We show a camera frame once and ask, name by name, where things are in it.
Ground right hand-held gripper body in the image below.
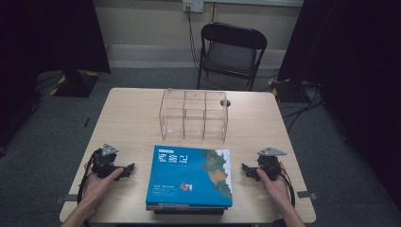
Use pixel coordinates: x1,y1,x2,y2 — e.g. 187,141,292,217
255,147,288,183

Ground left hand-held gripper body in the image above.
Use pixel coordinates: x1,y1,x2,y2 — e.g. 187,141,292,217
90,143,126,180

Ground blue book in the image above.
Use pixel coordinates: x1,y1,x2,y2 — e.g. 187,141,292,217
145,145,234,208

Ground clear acrylic book rack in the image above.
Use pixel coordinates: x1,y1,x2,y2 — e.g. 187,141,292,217
158,88,229,143

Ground black book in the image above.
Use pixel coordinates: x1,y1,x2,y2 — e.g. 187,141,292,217
153,208,225,217

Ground person's right hand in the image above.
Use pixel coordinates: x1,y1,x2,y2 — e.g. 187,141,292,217
255,162,292,207

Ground person's left hand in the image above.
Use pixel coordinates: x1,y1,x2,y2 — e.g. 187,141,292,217
79,166,125,206

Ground grey tape strip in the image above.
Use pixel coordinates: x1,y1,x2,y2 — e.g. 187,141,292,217
55,194,80,204
297,190,319,201

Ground yellow black floor base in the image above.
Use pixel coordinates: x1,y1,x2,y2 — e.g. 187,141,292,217
267,78,292,98

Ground black stand base yellow tape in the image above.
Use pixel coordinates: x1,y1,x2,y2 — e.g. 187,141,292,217
34,69,102,98

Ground black folding chair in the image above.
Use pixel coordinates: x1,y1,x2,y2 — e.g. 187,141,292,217
197,22,269,93

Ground black curtain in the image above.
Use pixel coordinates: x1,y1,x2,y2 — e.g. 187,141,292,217
0,0,112,152
277,0,401,209

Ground left hand-held gripper black cable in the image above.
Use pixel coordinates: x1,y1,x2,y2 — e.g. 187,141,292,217
77,150,96,206

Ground hand-held gripper black cable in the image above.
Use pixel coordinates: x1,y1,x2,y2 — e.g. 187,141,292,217
77,150,96,206
278,166,297,208

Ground right hand-held gripper black cable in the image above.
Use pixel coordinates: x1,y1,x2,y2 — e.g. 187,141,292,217
278,166,297,208

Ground black floor cables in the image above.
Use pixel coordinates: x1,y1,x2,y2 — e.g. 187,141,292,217
280,79,324,133

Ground black cable from wall socket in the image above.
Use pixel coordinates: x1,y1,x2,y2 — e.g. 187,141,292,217
185,9,202,74

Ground white wall socket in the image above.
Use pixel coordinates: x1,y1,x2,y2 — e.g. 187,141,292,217
182,0,204,13

